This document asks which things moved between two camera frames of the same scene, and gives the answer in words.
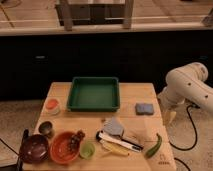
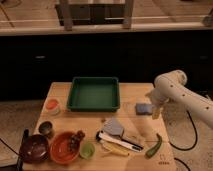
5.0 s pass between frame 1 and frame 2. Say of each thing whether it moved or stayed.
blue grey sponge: stayed
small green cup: stayed
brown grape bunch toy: stayed
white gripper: moved
